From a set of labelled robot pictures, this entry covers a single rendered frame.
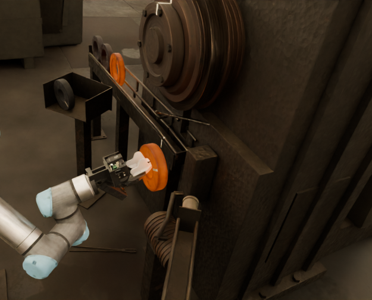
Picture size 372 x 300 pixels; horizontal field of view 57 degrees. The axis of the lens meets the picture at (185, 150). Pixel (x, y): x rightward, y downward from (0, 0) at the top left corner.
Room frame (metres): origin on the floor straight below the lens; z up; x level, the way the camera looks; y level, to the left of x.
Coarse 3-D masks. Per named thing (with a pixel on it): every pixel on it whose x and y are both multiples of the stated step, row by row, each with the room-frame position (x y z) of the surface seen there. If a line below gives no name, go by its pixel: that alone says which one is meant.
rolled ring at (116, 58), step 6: (114, 54) 1.82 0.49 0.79; (120, 54) 1.83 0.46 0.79; (114, 60) 1.86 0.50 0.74; (120, 60) 1.78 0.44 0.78; (114, 66) 1.87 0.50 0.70; (120, 66) 1.75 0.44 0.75; (114, 72) 1.86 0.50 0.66; (120, 72) 1.74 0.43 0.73; (114, 78) 1.82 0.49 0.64; (120, 78) 1.74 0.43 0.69; (120, 84) 1.76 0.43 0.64
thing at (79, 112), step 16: (80, 80) 1.63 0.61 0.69; (48, 96) 1.48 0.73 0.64; (80, 96) 1.63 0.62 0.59; (96, 96) 1.44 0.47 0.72; (64, 112) 1.43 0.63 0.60; (80, 112) 1.45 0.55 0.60; (96, 112) 1.44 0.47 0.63; (80, 128) 1.47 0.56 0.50; (80, 144) 1.47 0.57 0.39; (80, 160) 1.47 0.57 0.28
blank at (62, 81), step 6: (54, 84) 1.51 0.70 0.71; (60, 84) 1.47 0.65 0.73; (66, 84) 1.46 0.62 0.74; (54, 90) 1.51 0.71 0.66; (60, 90) 1.50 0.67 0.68; (66, 90) 1.43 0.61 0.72; (72, 90) 1.45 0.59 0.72; (60, 96) 1.49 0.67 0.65; (66, 96) 1.43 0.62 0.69; (72, 96) 1.44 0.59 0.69; (60, 102) 1.48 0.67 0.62; (66, 102) 1.44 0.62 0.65; (72, 102) 1.43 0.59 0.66; (66, 108) 1.44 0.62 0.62
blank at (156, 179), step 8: (152, 144) 0.88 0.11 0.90; (144, 152) 0.88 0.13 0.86; (152, 152) 0.84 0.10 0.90; (160, 152) 0.84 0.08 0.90; (152, 160) 0.83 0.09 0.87; (160, 160) 0.82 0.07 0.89; (152, 168) 0.82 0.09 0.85; (160, 168) 0.80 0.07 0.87; (144, 176) 0.86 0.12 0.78; (152, 176) 0.82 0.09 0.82; (160, 176) 0.79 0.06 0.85; (152, 184) 0.81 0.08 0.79; (160, 184) 0.79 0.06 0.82
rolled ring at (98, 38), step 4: (96, 36) 2.12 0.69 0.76; (100, 36) 2.13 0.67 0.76; (92, 40) 2.17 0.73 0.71; (96, 40) 2.10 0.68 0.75; (100, 40) 2.09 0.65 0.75; (92, 44) 2.18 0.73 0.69; (96, 44) 2.17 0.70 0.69; (100, 44) 2.07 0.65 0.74; (92, 48) 2.18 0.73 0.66; (96, 48) 2.18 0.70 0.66; (100, 48) 2.05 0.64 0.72; (92, 52) 2.18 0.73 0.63; (96, 52) 2.17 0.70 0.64; (96, 56) 2.15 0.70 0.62; (100, 60) 2.05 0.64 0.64
